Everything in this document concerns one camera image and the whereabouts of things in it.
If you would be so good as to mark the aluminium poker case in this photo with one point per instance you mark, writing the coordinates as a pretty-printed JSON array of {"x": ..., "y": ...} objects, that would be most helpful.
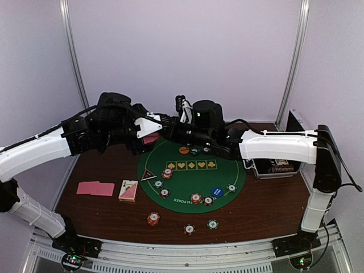
[{"x": 274, "y": 168}]

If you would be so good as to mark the red backed card deck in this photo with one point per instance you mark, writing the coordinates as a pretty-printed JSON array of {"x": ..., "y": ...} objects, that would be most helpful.
[{"x": 150, "y": 139}]

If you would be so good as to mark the red orange chip stack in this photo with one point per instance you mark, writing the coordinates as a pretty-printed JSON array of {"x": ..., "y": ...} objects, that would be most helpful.
[{"x": 153, "y": 218}]

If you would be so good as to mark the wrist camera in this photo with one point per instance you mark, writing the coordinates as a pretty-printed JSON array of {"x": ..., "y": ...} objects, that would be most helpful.
[
  {"x": 148, "y": 126},
  {"x": 184, "y": 109}
]

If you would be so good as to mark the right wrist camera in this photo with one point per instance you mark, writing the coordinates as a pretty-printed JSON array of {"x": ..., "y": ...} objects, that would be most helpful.
[{"x": 184, "y": 109}]

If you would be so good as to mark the red 5 chip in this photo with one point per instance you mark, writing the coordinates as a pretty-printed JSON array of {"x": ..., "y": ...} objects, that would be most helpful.
[
  {"x": 167, "y": 173},
  {"x": 196, "y": 198}
]

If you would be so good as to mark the orange big blind button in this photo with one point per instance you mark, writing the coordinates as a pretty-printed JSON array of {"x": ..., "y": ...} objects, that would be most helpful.
[{"x": 184, "y": 150}]

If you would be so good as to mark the card deck box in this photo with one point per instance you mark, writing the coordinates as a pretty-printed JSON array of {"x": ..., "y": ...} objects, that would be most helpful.
[{"x": 128, "y": 190}]

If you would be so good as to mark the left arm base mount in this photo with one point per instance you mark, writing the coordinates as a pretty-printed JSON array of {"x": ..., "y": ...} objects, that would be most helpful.
[{"x": 76, "y": 251}]

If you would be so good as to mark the green round poker mat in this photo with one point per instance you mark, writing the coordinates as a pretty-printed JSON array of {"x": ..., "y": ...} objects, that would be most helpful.
[{"x": 191, "y": 174}]

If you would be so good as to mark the black triangular all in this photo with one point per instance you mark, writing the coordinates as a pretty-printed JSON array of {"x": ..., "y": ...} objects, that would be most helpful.
[{"x": 147, "y": 175}]

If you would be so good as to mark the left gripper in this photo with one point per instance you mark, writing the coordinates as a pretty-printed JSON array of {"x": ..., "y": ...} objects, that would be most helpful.
[{"x": 139, "y": 147}]

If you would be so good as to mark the aluminium front rail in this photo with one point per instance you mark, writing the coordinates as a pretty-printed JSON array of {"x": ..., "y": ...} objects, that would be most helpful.
[{"x": 249, "y": 256}]

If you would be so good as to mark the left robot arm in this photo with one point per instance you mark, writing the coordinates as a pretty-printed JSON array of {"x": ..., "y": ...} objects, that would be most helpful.
[{"x": 86, "y": 130}]

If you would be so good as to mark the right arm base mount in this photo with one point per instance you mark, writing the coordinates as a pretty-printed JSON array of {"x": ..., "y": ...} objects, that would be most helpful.
[{"x": 298, "y": 249}]

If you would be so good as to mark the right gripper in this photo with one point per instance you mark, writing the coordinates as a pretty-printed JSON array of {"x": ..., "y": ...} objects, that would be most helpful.
[{"x": 174, "y": 121}]

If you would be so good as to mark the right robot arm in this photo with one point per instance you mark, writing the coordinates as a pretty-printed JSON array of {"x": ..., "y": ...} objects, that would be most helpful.
[{"x": 310, "y": 147}]

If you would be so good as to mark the dealt red card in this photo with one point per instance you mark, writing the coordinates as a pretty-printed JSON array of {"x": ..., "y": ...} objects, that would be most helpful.
[
  {"x": 87, "y": 188},
  {"x": 103, "y": 189}
]

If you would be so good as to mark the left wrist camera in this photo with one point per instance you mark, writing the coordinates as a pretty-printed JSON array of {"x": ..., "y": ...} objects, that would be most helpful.
[{"x": 148, "y": 126}]

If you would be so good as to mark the blue small blind button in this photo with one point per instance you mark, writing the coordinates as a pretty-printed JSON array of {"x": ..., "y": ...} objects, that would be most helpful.
[{"x": 217, "y": 192}]

